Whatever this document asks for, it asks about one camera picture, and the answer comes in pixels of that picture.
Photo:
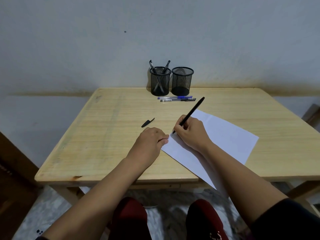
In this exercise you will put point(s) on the person's left forearm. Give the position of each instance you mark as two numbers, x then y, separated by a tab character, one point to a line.
95	202

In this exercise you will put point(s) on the person's right hand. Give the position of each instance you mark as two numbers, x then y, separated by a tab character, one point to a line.
193	134

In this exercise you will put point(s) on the clear black gel pen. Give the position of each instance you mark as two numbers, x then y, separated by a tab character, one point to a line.
151	64
167	64

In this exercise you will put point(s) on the white power strip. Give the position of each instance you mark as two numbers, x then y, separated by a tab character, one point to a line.
40	231

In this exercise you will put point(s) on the white paper sheet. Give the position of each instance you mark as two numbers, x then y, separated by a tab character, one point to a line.
225	137

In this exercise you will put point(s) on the matte black pen cap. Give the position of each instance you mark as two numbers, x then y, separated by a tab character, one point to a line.
147	122

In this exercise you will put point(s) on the person's red-trousered leg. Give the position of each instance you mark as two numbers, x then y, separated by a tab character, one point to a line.
130	217
205	219

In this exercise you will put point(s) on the clear blue gel pen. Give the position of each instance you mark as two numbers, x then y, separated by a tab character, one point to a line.
180	97

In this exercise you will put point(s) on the person's left red-trousered leg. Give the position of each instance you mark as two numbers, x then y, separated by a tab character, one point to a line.
130	217

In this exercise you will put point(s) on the person's left hand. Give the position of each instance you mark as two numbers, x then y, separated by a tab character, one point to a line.
147	147

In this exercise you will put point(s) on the person's right forearm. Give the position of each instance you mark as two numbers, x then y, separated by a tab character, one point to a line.
245	182

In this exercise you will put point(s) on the black mesh pen cup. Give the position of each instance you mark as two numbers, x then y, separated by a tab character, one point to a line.
156	91
182	83

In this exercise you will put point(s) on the clear pen with white label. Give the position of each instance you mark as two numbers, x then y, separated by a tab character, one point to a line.
187	99

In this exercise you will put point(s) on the person's right black sleeve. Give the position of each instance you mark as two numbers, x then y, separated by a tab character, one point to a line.
287	222

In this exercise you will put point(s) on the person's right red-trousered leg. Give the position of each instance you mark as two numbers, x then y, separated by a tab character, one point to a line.
205	219

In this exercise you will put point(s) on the brown wooden door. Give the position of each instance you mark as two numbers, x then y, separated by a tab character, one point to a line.
12	197

